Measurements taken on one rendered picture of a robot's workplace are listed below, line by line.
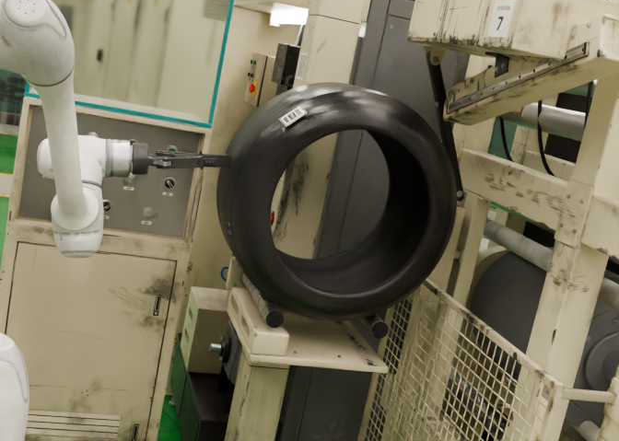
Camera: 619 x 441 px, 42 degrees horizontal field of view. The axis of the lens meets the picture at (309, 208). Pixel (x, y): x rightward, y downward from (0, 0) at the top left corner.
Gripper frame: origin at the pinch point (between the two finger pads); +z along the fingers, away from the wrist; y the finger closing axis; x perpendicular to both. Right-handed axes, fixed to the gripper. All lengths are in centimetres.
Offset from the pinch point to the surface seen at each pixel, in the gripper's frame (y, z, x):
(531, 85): -25, 69, -23
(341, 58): 25, 38, -25
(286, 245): 24.9, 25.3, 28.7
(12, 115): 881, -128, 98
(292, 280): -12.8, 17.8, 26.9
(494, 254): 43, 102, 38
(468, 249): 19, 80, 29
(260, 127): -5.5, 9.4, -9.2
